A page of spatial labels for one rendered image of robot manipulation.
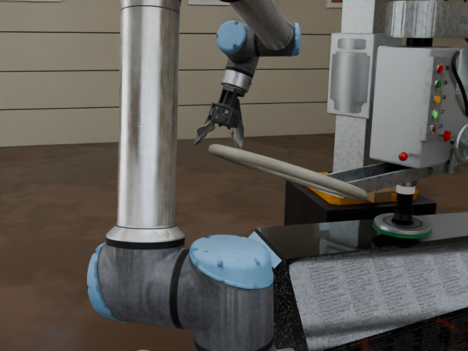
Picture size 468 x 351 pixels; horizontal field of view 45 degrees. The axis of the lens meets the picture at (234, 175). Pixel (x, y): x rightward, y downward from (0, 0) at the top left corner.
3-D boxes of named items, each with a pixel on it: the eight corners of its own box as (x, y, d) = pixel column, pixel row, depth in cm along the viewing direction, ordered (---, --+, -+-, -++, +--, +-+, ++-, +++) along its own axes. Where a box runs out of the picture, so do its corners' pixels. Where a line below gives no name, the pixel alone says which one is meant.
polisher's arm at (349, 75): (315, 100, 289) (318, 51, 283) (349, 95, 314) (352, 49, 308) (460, 116, 242) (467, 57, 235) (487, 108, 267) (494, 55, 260)
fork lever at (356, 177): (417, 164, 234) (418, 152, 233) (461, 173, 220) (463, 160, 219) (306, 188, 190) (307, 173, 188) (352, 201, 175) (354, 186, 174)
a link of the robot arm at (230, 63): (232, 26, 168) (240, 37, 178) (219, 66, 168) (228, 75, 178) (260, 33, 165) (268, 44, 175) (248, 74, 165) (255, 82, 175)
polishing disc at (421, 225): (425, 238, 203) (425, 235, 202) (367, 228, 212) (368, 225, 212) (435, 221, 221) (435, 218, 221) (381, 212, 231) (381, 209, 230)
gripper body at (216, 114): (205, 120, 168) (217, 82, 168) (214, 125, 176) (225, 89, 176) (228, 127, 166) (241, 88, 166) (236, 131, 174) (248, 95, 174)
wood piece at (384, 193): (350, 192, 284) (350, 182, 283) (366, 189, 287) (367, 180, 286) (373, 203, 266) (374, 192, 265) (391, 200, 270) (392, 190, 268)
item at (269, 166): (279, 178, 202) (281, 170, 202) (397, 212, 166) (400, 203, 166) (175, 143, 168) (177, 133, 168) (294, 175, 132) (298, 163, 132)
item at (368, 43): (317, 110, 304) (321, 32, 294) (375, 108, 313) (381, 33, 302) (345, 120, 272) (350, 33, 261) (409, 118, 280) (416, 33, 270)
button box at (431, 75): (430, 138, 198) (439, 56, 191) (438, 138, 196) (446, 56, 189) (418, 140, 193) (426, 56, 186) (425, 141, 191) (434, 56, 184)
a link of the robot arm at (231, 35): (253, 17, 153) (264, 32, 165) (214, 19, 157) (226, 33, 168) (251, 50, 153) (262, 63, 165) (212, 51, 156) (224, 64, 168)
